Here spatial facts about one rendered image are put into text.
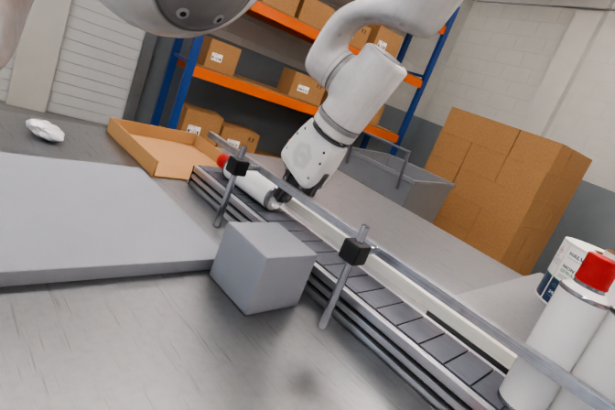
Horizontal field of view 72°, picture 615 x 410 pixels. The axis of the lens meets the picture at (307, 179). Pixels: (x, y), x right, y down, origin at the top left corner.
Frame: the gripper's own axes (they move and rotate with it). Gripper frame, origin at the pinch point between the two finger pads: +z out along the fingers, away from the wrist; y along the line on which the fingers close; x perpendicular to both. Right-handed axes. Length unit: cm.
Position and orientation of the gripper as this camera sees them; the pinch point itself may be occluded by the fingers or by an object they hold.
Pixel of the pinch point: (285, 192)
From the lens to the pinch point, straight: 81.6
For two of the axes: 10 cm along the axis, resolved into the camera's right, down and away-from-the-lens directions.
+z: -5.5, 7.1, 4.3
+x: 6.8, 0.8, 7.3
